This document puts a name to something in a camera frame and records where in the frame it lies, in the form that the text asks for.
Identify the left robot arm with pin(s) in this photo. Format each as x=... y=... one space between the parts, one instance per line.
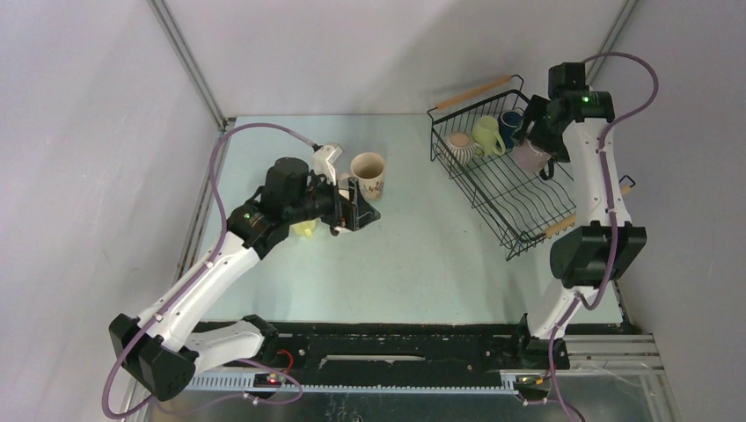
x=160 y=349

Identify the light green mug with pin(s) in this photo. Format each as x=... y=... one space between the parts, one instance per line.
x=486 y=134

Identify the yellow mug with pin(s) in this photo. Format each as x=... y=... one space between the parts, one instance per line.
x=305 y=228

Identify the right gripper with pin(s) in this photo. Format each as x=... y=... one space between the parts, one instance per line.
x=538 y=108

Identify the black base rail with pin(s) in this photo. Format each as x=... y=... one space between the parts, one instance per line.
x=399 y=356

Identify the dark blue mug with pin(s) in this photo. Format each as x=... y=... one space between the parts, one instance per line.
x=509 y=121

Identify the white ribbed black-rimmed mug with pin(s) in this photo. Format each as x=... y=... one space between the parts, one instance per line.
x=342 y=213

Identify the black wire dish rack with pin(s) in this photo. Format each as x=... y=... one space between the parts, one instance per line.
x=523 y=209

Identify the floral patterned mug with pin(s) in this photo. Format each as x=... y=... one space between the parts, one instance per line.
x=369 y=168

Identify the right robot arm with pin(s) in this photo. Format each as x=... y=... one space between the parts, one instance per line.
x=575 y=124

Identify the lilac mug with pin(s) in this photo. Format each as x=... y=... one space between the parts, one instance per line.
x=533 y=159

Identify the white ribbed cup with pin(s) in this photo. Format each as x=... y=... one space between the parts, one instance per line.
x=461 y=149

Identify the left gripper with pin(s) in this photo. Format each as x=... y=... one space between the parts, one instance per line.
x=366 y=213

